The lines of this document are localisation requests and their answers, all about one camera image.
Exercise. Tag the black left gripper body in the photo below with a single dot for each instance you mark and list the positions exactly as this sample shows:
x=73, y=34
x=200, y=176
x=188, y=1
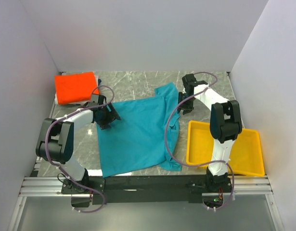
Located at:
x=106, y=114

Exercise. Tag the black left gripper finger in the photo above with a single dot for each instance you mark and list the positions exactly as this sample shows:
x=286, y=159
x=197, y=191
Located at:
x=104, y=124
x=113, y=114

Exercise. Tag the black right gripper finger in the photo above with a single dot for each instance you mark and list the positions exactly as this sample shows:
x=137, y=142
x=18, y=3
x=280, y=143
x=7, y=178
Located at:
x=187, y=107
x=181, y=106

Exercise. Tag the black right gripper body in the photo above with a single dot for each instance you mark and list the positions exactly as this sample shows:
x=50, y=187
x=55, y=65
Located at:
x=186, y=96

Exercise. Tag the teal t shirt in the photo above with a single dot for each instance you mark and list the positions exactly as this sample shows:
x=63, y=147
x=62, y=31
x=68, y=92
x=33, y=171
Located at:
x=145, y=136

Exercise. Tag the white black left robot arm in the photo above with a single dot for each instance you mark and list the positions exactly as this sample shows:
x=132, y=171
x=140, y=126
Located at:
x=56, y=139

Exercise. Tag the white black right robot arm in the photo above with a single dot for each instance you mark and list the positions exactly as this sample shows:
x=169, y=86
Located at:
x=225, y=126

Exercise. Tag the folded white t shirt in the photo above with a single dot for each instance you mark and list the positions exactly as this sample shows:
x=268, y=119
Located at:
x=80, y=103

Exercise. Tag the folded orange t shirt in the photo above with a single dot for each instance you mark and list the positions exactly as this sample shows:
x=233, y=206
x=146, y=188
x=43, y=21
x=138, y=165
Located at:
x=74, y=88

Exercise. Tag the yellow plastic tray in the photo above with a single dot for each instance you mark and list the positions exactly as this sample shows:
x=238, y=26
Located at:
x=246, y=155

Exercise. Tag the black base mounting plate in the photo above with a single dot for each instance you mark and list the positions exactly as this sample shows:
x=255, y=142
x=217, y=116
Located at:
x=140, y=189

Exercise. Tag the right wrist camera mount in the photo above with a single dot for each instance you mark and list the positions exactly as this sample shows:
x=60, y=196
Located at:
x=201, y=85

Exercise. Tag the aluminium frame rail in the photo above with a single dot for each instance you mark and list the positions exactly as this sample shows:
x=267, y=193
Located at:
x=51, y=187

